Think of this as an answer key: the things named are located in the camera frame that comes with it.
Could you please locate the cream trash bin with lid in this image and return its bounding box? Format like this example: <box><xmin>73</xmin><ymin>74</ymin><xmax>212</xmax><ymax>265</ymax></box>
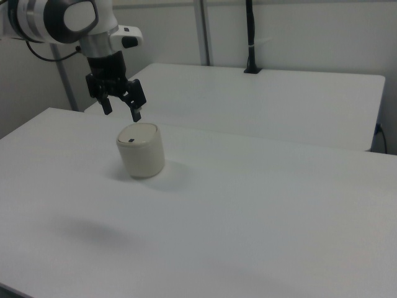
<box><xmin>115</xmin><ymin>122</ymin><xmax>166</xmax><ymax>179</ymax></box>

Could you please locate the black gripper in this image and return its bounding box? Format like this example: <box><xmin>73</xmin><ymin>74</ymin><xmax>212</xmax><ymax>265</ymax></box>
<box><xmin>85</xmin><ymin>51</ymin><xmax>147</xmax><ymax>122</ymax></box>

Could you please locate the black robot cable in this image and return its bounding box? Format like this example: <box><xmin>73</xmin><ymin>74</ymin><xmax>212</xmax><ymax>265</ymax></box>
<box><xmin>25</xmin><ymin>40</ymin><xmax>83</xmax><ymax>62</ymax></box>

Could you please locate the black pole with clamp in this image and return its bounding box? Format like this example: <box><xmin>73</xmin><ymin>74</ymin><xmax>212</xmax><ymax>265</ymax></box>
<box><xmin>243</xmin><ymin>0</ymin><xmax>262</xmax><ymax>75</ymax></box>

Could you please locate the aluminium frame post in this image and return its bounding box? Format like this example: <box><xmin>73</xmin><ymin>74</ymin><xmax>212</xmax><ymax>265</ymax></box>
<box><xmin>48</xmin><ymin>43</ymin><xmax>79</xmax><ymax>112</ymax></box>
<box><xmin>193</xmin><ymin>0</ymin><xmax>215</xmax><ymax>67</ymax></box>

